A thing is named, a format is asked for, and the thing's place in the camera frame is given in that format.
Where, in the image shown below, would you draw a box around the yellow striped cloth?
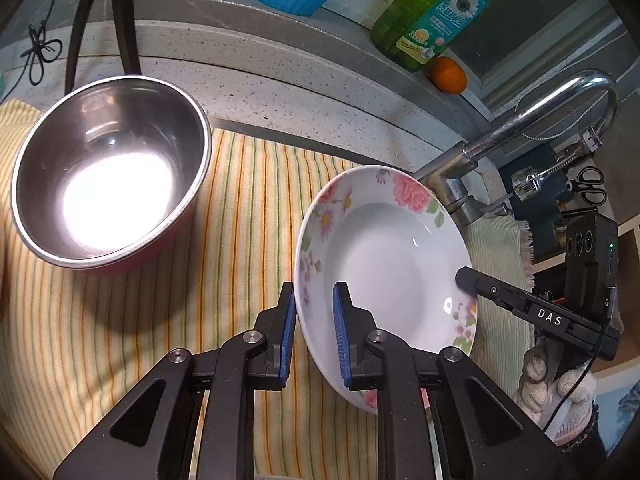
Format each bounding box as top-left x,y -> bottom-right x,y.
0,99 -> 535,480

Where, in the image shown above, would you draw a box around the floral white plate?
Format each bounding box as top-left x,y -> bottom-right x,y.
294,165 -> 481,416

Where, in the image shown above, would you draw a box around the steel bowl with red outside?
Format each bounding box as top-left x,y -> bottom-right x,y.
10,75 -> 213,277

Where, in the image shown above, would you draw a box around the chrome pull-out sprayer hose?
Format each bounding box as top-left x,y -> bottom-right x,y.
510,129 -> 601,202

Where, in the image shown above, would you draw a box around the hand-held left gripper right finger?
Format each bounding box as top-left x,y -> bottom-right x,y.
332,281 -> 581,480

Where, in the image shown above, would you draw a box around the orange fruit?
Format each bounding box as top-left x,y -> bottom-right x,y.
429,56 -> 468,95

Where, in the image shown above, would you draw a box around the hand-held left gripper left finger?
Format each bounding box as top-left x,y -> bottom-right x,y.
52,281 -> 297,480

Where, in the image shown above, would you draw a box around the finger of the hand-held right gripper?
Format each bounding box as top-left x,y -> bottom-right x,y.
455,266 -> 532,317

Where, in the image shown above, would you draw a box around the green dish soap bottle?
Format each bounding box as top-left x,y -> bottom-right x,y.
370,0 -> 502,72

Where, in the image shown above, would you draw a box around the chrome faucet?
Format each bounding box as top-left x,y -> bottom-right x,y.
412,70 -> 621,228

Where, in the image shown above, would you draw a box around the person's right forearm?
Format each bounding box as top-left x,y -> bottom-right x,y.
552,404 -> 612,461

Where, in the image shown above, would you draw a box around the person's right hand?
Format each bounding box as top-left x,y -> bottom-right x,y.
515,336 -> 608,447

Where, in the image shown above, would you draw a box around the black scissors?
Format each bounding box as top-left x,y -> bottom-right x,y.
557,165 -> 608,213

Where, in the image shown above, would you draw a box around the black tripod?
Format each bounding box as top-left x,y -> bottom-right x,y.
64,0 -> 142,96

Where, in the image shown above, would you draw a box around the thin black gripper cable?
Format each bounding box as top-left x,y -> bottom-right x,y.
542,327 -> 606,433

